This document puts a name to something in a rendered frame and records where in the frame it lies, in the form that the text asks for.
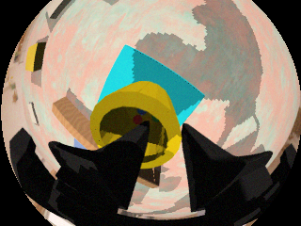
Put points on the yellow rectangular block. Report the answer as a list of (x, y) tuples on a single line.
[(34, 57)]

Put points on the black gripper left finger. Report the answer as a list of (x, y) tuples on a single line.
[(115, 166)]

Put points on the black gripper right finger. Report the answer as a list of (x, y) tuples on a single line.
[(211, 170)]

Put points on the beige flat rectangular box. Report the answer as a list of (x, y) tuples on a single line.
[(55, 7)]

